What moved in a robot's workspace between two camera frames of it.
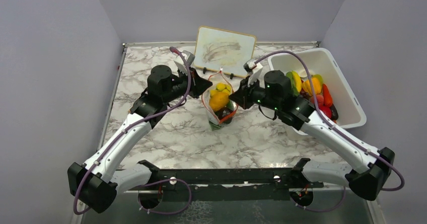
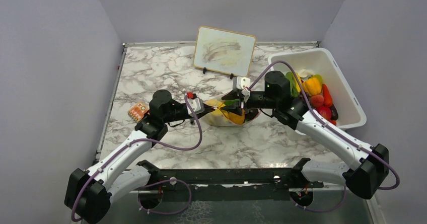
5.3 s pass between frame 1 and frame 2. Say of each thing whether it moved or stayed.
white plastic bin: stayed
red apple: stayed
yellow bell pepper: stayed
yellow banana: moved
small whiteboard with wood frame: stayed
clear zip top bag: moved
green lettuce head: moved
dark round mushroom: moved
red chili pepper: stayed
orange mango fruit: moved
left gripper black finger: moved
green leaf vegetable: stayed
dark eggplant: stayed
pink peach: stayed
